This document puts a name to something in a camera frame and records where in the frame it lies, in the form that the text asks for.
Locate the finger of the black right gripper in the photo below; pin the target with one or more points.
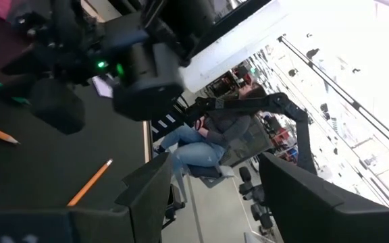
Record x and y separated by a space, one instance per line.
13 89
29 62

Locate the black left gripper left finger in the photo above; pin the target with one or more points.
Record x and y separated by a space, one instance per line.
150 202

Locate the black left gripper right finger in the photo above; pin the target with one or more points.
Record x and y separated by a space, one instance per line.
316 216

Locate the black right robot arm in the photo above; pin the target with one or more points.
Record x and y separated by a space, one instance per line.
147 84

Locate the black background robot arm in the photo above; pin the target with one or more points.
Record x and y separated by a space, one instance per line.
299 135

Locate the black wheeled chair base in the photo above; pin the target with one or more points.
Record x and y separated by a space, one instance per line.
257 195

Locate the grey office chair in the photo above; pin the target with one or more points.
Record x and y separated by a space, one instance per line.
208 172

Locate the person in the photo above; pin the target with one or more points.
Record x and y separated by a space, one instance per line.
221 128

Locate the black overhead frame bar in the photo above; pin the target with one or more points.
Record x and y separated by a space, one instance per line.
346 98

